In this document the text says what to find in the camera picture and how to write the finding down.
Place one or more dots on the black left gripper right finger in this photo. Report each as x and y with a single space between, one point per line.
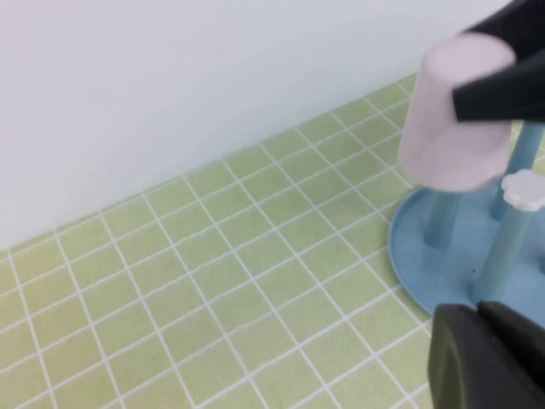
502 98

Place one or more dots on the green checked table mat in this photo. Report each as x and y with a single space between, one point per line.
170 277

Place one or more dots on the blue cup stand white caps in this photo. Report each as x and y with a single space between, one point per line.
426 238

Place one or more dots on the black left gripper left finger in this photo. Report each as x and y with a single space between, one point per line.
489 362

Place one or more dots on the pink plastic cup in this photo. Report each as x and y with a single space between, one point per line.
430 140

